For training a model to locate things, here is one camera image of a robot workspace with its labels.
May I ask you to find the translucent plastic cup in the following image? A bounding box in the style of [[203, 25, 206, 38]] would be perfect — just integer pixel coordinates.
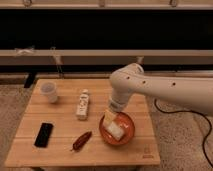
[[40, 82, 58, 103]]

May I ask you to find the black cable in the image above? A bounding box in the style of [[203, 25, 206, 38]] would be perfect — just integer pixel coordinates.
[[153, 99, 213, 169]]

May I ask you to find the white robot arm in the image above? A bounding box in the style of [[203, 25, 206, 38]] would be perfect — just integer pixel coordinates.
[[108, 63, 213, 116]]

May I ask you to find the white plastic bottle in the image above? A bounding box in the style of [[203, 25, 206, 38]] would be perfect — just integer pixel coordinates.
[[76, 89, 89, 120]]

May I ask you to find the white sponge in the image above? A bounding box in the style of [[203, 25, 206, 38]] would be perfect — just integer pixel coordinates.
[[104, 121, 125, 141]]

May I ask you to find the dark red pepper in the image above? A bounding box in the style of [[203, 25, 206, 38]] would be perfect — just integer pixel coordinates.
[[72, 131, 92, 151]]

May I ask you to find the grey horizontal rail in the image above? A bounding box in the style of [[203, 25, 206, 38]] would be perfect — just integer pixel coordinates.
[[0, 49, 213, 65]]

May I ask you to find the black phone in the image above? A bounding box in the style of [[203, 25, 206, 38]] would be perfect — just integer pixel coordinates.
[[34, 123, 53, 148]]

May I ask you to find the orange round plate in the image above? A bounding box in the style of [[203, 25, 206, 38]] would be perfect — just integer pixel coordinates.
[[99, 112, 135, 146]]

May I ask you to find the wooden table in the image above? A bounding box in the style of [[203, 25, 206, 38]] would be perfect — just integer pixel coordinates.
[[5, 79, 160, 167]]

